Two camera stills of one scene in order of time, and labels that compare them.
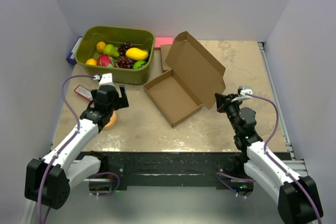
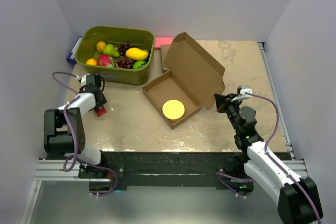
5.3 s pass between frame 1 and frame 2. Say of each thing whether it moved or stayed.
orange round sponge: moved
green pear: stayed
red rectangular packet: moved
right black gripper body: stayed
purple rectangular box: stayed
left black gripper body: moved
